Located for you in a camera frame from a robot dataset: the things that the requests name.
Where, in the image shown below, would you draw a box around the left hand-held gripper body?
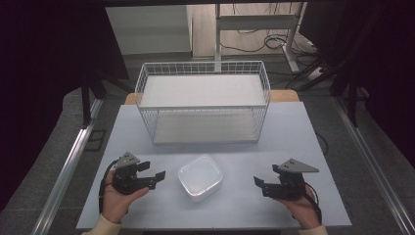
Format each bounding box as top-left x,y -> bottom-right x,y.
112,152 -> 157,196

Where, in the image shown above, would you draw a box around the aluminium rail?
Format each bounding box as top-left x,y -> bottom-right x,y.
30,97 -> 104,235
333,97 -> 415,235

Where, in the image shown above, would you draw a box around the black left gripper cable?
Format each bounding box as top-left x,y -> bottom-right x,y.
98,159 -> 120,215

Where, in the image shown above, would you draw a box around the dark curtain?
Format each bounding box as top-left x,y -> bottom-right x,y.
299,0 -> 415,170
0,0 -> 129,212

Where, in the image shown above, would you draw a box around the person's left hand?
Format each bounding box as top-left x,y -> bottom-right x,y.
102,169 -> 151,225

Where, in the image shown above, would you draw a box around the person's right hand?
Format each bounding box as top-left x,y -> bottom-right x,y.
277,185 -> 323,230

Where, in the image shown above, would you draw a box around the black floor frame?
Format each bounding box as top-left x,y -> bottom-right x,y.
83,128 -> 108,153

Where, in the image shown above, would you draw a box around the thin black cable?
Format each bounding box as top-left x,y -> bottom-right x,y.
314,131 -> 329,157

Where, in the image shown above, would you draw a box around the white wire shelf rack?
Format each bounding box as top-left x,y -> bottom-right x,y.
134,60 -> 272,146

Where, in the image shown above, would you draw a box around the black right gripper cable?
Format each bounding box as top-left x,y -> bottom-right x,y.
302,182 -> 324,225

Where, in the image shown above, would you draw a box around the white metal desk frame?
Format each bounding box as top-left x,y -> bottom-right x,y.
213,2 -> 307,73

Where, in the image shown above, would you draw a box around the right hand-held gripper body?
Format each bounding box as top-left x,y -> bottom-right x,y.
261,158 -> 320,201

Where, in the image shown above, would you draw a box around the black floor cables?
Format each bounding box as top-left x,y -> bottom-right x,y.
218,28 -> 324,90

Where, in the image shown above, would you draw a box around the black metal stand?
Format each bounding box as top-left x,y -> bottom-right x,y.
329,65 -> 371,128
79,72 -> 110,129

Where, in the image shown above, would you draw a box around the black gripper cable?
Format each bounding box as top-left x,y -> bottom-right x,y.
98,159 -> 120,215
302,182 -> 324,225

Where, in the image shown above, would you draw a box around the white plastic lidded container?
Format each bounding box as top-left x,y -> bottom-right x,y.
177,154 -> 225,203

